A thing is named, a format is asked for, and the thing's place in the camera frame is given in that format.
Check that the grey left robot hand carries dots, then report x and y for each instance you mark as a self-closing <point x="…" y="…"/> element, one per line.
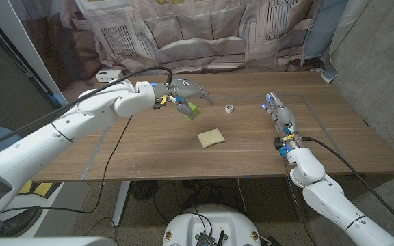
<point x="186" y="88"/>

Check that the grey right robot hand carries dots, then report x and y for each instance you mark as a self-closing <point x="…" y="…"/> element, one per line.
<point x="284" y="118"/>

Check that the yellow sponge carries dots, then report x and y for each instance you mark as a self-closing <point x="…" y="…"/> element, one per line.
<point x="210" y="138"/>

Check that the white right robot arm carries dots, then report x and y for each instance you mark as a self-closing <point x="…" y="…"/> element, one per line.
<point x="330" y="201"/>

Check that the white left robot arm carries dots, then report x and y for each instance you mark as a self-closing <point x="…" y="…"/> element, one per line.
<point x="46" y="136"/>

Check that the green block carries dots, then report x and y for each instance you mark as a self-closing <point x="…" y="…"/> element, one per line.
<point x="194" y="109"/>

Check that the white tape roll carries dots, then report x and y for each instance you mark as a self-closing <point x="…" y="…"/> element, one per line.
<point x="226" y="109"/>

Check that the printed sofa backdrop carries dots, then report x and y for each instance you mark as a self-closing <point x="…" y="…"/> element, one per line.
<point x="197" y="34"/>

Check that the white power strip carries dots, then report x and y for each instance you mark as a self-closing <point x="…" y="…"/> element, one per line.
<point x="108" y="76"/>

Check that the grey table leg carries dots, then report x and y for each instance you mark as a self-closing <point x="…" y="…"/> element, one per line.
<point x="296" y="205"/>

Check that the round black floor fan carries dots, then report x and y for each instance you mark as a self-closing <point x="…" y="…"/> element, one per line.
<point x="144" y="190"/>

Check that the pale grey curtain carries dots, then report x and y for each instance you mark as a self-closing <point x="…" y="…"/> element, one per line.
<point x="344" y="24"/>

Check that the white robot torso base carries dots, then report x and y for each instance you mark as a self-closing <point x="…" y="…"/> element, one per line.
<point x="224" y="218"/>

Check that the white table leg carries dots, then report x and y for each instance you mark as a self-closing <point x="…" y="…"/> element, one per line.
<point x="121" y="201"/>

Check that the black electronics module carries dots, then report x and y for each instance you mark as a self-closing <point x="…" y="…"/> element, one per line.
<point x="204" y="239"/>

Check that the yellow floor pad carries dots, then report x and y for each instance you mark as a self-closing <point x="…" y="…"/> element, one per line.
<point x="44" y="188"/>

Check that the white pillar panel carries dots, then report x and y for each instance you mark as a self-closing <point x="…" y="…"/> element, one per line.
<point x="19" y="34"/>

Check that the dark shoe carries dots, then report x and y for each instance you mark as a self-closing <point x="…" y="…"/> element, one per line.
<point x="20" y="222"/>

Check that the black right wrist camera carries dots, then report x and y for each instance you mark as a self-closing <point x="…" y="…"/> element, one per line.
<point x="278" y="145"/>

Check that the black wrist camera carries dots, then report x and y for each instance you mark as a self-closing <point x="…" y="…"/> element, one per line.
<point x="158" y="105"/>
<point x="278" y="145"/>

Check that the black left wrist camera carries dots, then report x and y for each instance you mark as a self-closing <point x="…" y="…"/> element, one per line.
<point x="158" y="105"/>

